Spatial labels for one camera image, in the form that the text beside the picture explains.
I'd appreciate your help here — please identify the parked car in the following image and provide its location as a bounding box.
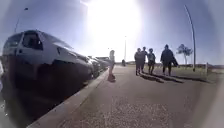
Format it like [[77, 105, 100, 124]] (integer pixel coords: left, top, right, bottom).
[[96, 56, 111, 71]]

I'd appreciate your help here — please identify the dark car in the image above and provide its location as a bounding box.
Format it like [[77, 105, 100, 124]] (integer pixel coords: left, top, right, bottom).
[[87, 55, 102, 79]]

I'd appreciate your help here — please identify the grey asphalt path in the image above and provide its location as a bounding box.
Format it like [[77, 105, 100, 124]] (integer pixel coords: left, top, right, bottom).
[[55, 64, 224, 128]]

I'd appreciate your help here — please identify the pale concrete kerb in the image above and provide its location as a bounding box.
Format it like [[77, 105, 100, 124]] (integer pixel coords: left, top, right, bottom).
[[26, 68, 110, 128]]

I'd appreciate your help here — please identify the white van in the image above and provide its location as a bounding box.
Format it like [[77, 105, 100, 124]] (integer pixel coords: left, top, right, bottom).
[[1, 29, 95, 88]]

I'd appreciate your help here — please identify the tree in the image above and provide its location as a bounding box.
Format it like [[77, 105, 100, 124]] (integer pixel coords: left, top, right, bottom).
[[176, 43, 194, 66]]

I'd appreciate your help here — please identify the curved street lamp pole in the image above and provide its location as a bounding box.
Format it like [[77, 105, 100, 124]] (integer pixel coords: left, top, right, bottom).
[[183, 4, 197, 73]]

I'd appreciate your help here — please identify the dark asphalt parking area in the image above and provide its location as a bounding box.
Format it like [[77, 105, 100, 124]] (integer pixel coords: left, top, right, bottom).
[[0, 75, 98, 128]]

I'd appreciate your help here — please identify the pale post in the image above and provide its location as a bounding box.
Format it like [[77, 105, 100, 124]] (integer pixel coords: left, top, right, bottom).
[[204, 62, 210, 76]]

